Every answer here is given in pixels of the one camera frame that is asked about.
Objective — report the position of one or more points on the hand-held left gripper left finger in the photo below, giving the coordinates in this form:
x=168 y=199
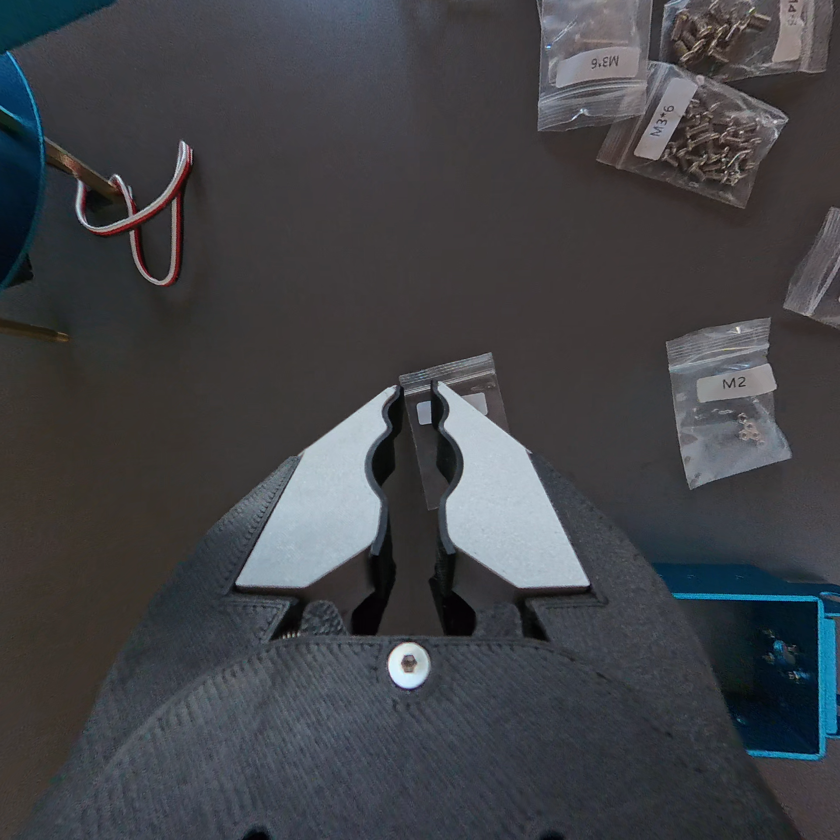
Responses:
x=321 y=512

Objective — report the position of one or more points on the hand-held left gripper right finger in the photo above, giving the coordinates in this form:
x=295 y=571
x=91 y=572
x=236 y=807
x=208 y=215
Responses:
x=505 y=518

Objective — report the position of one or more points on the small clear zip bag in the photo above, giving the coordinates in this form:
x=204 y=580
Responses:
x=453 y=371

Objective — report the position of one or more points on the blue metal bracket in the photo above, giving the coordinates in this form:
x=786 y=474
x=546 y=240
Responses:
x=828 y=689

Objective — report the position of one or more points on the blue hobby robot arm base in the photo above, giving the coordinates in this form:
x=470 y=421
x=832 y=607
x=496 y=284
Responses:
x=19 y=164

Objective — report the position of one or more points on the dark desk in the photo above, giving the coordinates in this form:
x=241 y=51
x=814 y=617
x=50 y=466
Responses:
x=394 y=197

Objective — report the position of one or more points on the plastic bag of tiny nuts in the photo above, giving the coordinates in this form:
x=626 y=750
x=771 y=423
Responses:
x=722 y=426

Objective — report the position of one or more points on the clear plastic bag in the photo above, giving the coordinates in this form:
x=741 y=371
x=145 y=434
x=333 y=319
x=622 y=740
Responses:
x=817 y=275

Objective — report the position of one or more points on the nearly empty plastic bag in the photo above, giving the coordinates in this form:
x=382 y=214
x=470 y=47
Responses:
x=590 y=98

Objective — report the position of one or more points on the plastic bag full of screws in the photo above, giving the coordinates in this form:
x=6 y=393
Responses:
x=715 y=138

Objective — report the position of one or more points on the plastic bag of long screws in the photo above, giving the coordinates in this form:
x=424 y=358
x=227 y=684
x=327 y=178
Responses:
x=715 y=33

